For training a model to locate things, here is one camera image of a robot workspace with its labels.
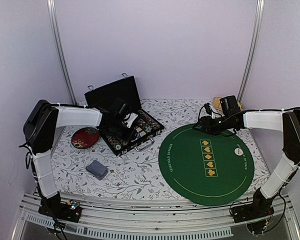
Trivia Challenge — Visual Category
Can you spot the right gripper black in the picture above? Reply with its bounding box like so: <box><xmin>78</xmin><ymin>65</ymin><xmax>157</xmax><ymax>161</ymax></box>
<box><xmin>192</xmin><ymin>114</ymin><xmax>232</xmax><ymax>136</ymax></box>

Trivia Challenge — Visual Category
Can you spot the black poker chip case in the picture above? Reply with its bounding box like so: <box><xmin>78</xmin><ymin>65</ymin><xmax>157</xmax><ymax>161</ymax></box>
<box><xmin>84</xmin><ymin>73</ymin><xmax>165</xmax><ymax>156</ymax></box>

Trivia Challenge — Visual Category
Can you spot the white dealer button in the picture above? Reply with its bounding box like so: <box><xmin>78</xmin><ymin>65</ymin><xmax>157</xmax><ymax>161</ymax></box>
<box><xmin>234</xmin><ymin>147</ymin><xmax>244</xmax><ymax>156</ymax></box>

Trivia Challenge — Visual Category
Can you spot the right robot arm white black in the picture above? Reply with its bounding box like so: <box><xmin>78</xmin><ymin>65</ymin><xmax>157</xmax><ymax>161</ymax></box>
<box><xmin>192</xmin><ymin>106</ymin><xmax>300</xmax><ymax>200</ymax></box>

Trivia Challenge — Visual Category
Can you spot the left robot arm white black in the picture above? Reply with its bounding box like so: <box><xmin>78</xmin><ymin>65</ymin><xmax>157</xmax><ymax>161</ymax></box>
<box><xmin>21</xmin><ymin>99</ymin><xmax>138</xmax><ymax>217</ymax></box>

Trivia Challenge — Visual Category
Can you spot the Texas Hold'em card box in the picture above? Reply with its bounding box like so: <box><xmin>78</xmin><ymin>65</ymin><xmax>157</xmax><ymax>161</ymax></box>
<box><xmin>135</xmin><ymin>126</ymin><xmax>147</xmax><ymax>139</ymax></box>

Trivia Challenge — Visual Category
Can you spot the bamboo mat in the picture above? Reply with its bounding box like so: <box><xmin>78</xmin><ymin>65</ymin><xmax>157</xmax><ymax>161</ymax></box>
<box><xmin>212</xmin><ymin>97</ymin><xmax>244</xmax><ymax>111</ymax></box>

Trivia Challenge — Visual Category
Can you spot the round red floral coaster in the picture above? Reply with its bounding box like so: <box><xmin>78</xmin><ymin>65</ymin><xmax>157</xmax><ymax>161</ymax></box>
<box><xmin>71</xmin><ymin>127</ymin><xmax>100</xmax><ymax>149</ymax></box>

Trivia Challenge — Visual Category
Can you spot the right outer chip row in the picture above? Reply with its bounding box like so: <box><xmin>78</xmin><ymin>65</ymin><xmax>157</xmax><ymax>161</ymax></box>
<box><xmin>140</xmin><ymin>112</ymin><xmax>161</xmax><ymax>130</ymax></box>

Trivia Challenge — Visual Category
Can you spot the blue playing card deck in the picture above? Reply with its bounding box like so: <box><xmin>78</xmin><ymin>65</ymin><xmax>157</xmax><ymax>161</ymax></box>
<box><xmin>85</xmin><ymin>160</ymin><xmax>108</xmax><ymax>180</ymax></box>

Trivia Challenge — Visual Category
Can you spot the floral white table cloth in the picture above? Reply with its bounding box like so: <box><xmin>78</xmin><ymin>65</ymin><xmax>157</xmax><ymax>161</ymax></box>
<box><xmin>49</xmin><ymin>98</ymin><xmax>270</xmax><ymax>201</ymax></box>

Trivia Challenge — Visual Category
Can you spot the round green poker mat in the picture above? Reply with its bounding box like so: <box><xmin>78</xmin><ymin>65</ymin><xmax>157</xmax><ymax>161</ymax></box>
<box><xmin>158</xmin><ymin>124</ymin><xmax>255</xmax><ymax>206</ymax></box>

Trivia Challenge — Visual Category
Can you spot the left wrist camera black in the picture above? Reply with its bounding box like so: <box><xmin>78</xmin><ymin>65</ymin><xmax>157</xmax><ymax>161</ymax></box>
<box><xmin>109</xmin><ymin>98</ymin><xmax>131</xmax><ymax>119</ymax></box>

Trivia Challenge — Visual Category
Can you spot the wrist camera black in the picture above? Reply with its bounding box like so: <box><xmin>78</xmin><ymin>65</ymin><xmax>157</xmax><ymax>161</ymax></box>
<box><xmin>109</xmin><ymin>98</ymin><xmax>131</xmax><ymax>119</ymax></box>
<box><xmin>219</xmin><ymin>95</ymin><xmax>241</xmax><ymax>117</ymax></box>

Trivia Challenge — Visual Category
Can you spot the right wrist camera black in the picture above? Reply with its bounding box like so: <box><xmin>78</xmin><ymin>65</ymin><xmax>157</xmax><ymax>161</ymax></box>
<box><xmin>219</xmin><ymin>95</ymin><xmax>241</xmax><ymax>117</ymax></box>

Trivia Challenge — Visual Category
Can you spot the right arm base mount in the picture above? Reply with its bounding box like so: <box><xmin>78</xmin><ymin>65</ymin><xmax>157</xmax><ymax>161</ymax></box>
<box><xmin>229</xmin><ymin>195</ymin><xmax>275</xmax><ymax>235</ymax></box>

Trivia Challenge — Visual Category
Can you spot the aluminium front rail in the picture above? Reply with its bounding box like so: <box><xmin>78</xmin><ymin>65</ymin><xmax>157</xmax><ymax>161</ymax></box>
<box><xmin>11</xmin><ymin>193</ymin><xmax>300</xmax><ymax>240</ymax></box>

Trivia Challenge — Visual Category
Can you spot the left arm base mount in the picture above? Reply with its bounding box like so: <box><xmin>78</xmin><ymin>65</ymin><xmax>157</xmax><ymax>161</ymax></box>
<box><xmin>38</xmin><ymin>194</ymin><xmax>82</xmax><ymax>223</ymax></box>

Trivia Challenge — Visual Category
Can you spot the right aluminium frame post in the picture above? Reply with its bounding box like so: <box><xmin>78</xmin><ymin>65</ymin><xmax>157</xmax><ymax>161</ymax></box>
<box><xmin>237</xmin><ymin>0</ymin><xmax>265</xmax><ymax>102</ymax></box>

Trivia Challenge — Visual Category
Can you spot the aluminium frame post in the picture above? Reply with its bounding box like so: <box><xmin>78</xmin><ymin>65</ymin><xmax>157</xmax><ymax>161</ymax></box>
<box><xmin>46</xmin><ymin>0</ymin><xmax>77</xmax><ymax>104</ymax></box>
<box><xmin>237</xmin><ymin>0</ymin><xmax>265</xmax><ymax>102</ymax></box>

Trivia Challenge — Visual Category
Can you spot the left aluminium frame post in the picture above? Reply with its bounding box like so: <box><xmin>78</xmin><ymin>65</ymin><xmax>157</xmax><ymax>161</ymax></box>
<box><xmin>46</xmin><ymin>0</ymin><xmax>77</xmax><ymax>104</ymax></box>

